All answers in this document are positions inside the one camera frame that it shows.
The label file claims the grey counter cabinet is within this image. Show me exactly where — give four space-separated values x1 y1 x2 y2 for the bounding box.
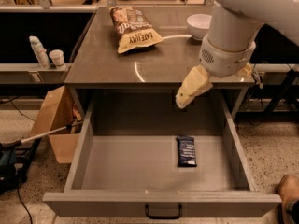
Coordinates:
65 7 253 119

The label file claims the white ceramic bowl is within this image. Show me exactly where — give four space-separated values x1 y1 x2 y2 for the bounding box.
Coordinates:
187 14 211 40

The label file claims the black drawer handle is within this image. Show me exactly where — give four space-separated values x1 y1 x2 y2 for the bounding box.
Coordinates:
144 204 183 220

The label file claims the brown cardboard box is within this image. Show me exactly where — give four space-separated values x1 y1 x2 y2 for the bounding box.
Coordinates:
30 86 81 163

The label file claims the metal pole black grip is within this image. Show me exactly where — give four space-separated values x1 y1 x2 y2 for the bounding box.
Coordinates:
0 121 83 151

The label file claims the open grey top drawer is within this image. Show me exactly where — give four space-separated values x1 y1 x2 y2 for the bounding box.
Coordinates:
43 91 280 217

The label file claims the dark teal machine on floor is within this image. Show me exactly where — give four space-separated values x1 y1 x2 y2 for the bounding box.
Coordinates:
0 139 40 194

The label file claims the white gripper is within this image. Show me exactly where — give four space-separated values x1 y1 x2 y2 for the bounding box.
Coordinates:
176 36 256 109

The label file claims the dark blue rxbar chocolate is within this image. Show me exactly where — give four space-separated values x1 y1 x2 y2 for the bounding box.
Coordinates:
176 135 197 167

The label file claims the white paper cup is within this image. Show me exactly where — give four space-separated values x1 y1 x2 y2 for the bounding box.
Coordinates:
49 49 65 68

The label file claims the white spray bottle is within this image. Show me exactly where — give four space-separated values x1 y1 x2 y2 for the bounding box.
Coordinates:
29 36 50 69

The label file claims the brown yellow chip bag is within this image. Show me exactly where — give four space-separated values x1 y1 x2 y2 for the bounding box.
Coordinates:
109 7 164 54

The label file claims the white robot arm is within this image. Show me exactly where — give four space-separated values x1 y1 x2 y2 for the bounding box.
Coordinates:
176 0 299 108

